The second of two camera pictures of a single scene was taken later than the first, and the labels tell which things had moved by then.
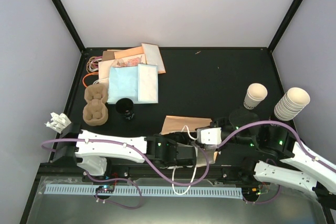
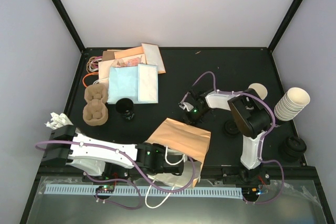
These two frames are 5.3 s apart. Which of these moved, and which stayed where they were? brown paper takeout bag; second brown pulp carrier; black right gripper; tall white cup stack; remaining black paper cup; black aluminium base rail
Moved: brown paper takeout bag; black right gripper
Stayed: black aluminium base rail; tall white cup stack; second brown pulp carrier; remaining black paper cup
